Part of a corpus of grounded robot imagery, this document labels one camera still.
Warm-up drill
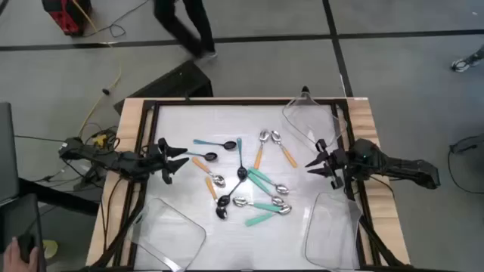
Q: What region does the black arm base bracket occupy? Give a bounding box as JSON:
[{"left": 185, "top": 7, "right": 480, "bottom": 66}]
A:
[{"left": 73, "top": 164, "right": 109, "bottom": 190}]

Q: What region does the white table sheet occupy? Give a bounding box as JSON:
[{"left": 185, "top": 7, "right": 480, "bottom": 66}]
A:
[{"left": 132, "top": 104, "right": 361, "bottom": 271}]

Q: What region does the orange-handled silver spoon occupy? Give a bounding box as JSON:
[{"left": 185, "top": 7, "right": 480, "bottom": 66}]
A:
[
  {"left": 270, "top": 130, "right": 299, "bottom": 169},
  {"left": 253, "top": 129, "right": 271, "bottom": 171},
  {"left": 204, "top": 176, "right": 228, "bottom": 221},
  {"left": 191, "top": 156, "right": 227, "bottom": 189}
]

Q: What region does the black computer mouse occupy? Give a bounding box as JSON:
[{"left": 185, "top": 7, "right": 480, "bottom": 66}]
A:
[{"left": 17, "top": 233, "right": 38, "bottom": 264}]

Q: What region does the black floor beam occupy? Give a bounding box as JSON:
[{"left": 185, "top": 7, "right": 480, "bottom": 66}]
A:
[{"left": 17, "top": 176, "right": 101, "bottom": 218}]

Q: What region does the dark side table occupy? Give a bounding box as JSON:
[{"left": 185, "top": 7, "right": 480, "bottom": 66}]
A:
[{"left": 0, "top": 192, "right": 48, "bottom": 272}]

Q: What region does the black looped floor cable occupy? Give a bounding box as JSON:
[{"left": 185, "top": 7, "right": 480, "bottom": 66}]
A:
[{"left": 447, "top": 131, "right": 484, "bottom": 196}]

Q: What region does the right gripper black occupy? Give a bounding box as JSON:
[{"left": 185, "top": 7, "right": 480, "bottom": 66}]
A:
[{"left": 304, "top": 138, "right": 351, "bottom": 190}]

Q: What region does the thin black floor cable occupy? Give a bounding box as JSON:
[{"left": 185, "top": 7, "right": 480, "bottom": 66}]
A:
[
  {"left": 13, "top": 134, "right": 67, "bottom": 144},
  {"left": 82, "top": 0, "right": 152, "bottom": 39}
]

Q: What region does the black cable bundle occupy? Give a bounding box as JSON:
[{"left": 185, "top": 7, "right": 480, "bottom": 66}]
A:
[{"left": 77, "top": 121, "right": 123, "bottom": 153}]

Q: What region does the person's foot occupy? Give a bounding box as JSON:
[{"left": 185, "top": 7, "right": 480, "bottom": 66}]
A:
[{"left": 449, "top": 44, "right": 484, "bottom": 73}]

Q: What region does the yellow round floor object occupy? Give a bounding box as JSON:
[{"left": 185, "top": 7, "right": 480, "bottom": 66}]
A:
[{"left": 42, "top": 239, "right": 60, "bottom": 261}]

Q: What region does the clear plastic container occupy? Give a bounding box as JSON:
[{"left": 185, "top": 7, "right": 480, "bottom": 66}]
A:
[
  {"left": 126, "top": 196, "right": 208, "bottom": 272},
  {"left": 303, "top": 191, "right": 363, "bottom": 272},
  {"left": 281, "top": 93, "right": 349, "bottom": 147}
]

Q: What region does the yellow floor cable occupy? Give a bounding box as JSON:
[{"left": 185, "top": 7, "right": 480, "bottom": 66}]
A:
[{"left": 70, "top": 0, "right": 124, "bottom": 149}]

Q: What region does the red and black case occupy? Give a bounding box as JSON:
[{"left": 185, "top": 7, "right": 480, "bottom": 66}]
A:
[{"left": 40, "top": 0, "right": 93, "bottom": 38}]

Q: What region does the black metal table frame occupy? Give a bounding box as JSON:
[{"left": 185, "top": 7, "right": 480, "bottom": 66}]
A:
[{"left": 88, "top": 97, "right": 404, "bottom": 272}]

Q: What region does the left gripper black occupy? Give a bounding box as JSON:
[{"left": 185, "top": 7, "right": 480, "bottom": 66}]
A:
[{"left": 145, "top": 138, "right": 190, "bottom": 185}]

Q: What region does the blue-handled black spoon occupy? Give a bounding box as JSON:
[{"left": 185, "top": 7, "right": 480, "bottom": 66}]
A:
[
  {"left": 192, "top": 138, "right": 238, "bottom": 151},
  {"left": 185, "top": 150, "right": 219, "bottom": 162},
  {"left": 236, "top": 137, "right": 249, "bottom": 181},
  {"left": 217, "top": 177, "right": 247, "bottom": 208}
]

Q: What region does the person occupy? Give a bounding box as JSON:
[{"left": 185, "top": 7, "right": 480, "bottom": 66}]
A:
[{"left": 153, "top": 0, "right": 219, "bottom": 60}]

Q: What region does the person's hand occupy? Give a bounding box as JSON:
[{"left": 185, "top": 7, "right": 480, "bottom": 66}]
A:
[{"left": 2, "top": 236, "right": 41, "bottom": 272}]

